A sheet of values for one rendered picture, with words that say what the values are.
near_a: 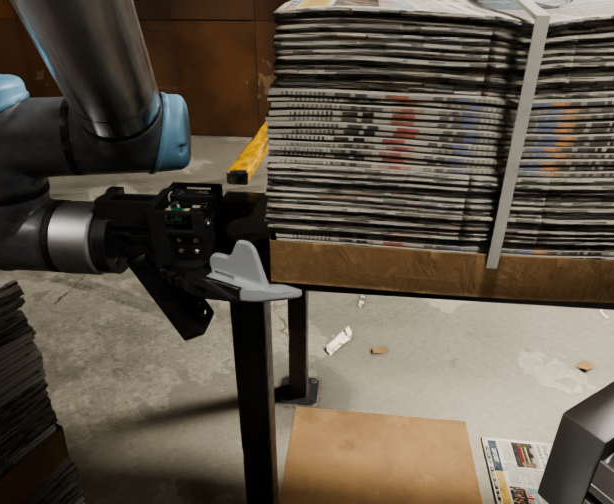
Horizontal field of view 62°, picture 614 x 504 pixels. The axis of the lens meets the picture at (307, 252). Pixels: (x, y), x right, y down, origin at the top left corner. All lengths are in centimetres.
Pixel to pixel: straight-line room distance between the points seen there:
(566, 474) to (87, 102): 46
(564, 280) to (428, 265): 11
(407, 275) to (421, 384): 114
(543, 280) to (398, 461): 96
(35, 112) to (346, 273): 31
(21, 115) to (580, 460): 53
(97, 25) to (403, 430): 125
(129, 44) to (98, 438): 122
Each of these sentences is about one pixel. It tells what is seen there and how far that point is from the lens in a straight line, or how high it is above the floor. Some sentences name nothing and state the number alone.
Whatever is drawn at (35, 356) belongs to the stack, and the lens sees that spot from 54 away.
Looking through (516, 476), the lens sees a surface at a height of 1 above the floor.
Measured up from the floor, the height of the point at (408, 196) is 90.
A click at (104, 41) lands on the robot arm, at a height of 101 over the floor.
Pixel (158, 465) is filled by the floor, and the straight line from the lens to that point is 140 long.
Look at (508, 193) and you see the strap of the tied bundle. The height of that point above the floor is 90.
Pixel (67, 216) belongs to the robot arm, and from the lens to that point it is 55.
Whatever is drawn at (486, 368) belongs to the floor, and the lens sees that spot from 169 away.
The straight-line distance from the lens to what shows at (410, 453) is 140.
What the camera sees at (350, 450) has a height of 0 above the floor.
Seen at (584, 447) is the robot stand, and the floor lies 76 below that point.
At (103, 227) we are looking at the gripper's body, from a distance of 53.
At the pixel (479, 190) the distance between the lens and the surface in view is 42.
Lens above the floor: 105
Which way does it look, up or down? 28 degrees down
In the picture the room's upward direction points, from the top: straight up
